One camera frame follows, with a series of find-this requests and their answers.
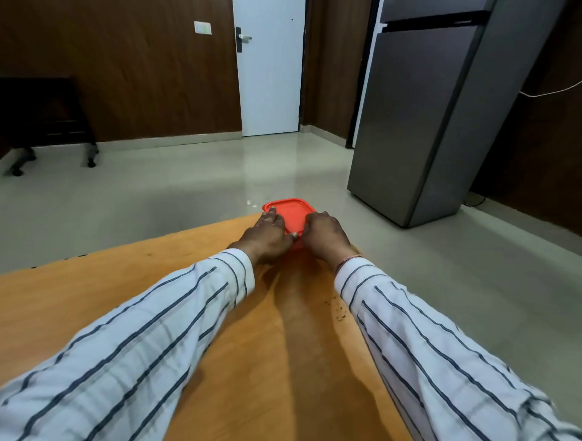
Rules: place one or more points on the person's left forearm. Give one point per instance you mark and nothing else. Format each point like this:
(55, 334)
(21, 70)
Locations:
(136, 345)

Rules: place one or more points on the black bench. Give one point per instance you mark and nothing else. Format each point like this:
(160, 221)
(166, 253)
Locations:
(41, 113)

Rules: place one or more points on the person's right fingers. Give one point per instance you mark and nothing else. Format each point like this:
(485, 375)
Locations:
(318, 219)

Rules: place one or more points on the person's right forearm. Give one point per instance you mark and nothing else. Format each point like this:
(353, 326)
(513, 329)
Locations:
(436, 359)

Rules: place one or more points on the grey steel refrigerator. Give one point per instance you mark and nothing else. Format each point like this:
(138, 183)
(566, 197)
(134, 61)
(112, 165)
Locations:
(409, 118)

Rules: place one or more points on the red plastic lidded container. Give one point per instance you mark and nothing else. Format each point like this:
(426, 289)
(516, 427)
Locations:
(291, 211)

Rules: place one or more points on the white wall switch plate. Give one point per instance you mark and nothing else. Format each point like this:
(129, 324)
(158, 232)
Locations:
(203, 27)

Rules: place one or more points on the white door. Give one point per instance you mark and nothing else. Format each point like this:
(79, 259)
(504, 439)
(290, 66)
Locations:
(269, 77)

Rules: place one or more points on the person's left hand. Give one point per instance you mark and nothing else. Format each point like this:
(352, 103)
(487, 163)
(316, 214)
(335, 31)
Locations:
(263, 241)

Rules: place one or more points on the person's left thumb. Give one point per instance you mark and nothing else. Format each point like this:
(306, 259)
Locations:
(291, 236)

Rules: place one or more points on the person's right hand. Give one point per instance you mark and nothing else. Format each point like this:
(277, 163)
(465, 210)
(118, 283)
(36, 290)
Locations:
(327, 241)

